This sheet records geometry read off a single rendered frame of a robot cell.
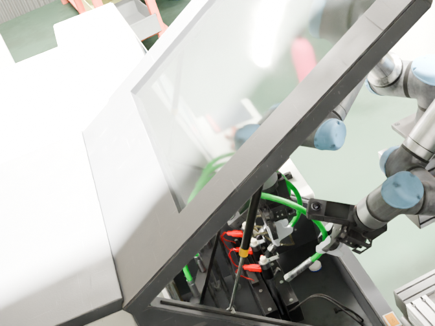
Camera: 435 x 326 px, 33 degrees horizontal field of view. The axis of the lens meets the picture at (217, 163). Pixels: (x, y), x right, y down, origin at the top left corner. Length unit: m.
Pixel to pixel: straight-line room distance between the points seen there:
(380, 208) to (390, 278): 1.81
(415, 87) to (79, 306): 1.28
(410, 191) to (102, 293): 0.66
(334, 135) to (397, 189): 0.24
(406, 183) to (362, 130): 2.73
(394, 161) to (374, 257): 1.79
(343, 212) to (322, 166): 2.40
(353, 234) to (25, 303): 0.74
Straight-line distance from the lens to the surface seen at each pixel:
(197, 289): 1.97
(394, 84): 2.33
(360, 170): 3.99
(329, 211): 1.68
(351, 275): 2.11
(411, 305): 2.97
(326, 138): 1.71
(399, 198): 1.55
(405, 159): 1.72
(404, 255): 3.48
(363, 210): 1.63
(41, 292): 1.58
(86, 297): 1.51
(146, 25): 5.57
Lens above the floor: 2.46
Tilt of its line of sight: 34 degrees down
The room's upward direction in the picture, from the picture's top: 20 degrees counter-clockwise
